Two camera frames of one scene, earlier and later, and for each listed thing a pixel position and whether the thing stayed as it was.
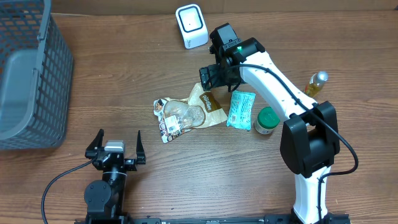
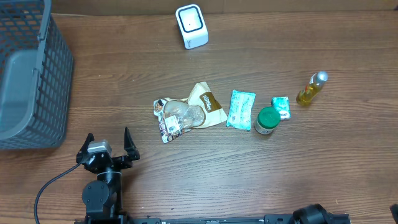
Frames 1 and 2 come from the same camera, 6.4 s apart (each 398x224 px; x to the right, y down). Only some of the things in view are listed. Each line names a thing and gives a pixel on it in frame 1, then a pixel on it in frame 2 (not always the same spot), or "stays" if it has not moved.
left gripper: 115,158 → 116,159
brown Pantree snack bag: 177,116 stays
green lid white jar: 268,119 stays
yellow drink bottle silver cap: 315,83 stays
